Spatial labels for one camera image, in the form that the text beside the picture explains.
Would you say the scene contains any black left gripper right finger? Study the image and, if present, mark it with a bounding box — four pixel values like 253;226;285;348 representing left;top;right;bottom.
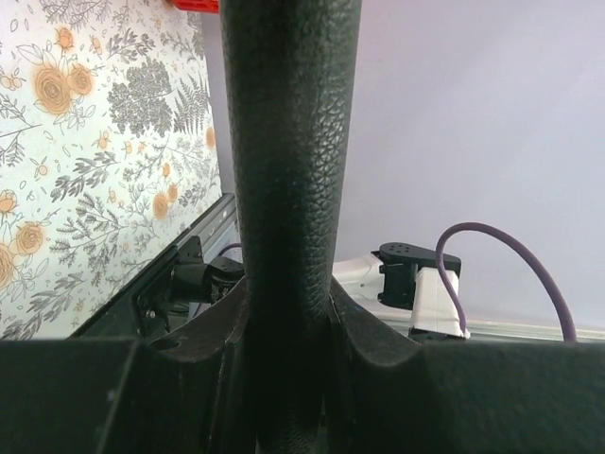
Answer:
324;284;604;453

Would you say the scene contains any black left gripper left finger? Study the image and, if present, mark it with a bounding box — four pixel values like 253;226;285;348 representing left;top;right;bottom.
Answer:
1;284;255;453

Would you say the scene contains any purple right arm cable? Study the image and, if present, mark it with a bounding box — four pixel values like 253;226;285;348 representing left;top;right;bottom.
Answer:
434;221;579;343

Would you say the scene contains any black zippered tool case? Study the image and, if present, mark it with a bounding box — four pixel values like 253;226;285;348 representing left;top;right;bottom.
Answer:
220;1;361;453

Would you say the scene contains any red plastic shopping basket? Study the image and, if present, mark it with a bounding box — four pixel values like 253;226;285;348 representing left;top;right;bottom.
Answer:
168;0;219;14

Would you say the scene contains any floral patterned table mat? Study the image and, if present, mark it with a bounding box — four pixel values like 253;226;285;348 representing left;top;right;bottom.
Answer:
1;0;221;340

